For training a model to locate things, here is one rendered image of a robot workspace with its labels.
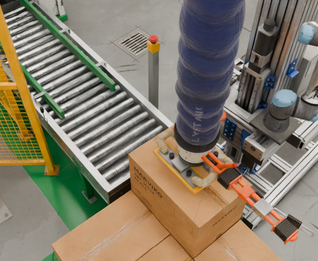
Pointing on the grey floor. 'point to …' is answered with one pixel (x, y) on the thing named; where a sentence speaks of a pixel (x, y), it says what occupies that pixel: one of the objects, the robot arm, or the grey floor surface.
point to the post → (153, 72)
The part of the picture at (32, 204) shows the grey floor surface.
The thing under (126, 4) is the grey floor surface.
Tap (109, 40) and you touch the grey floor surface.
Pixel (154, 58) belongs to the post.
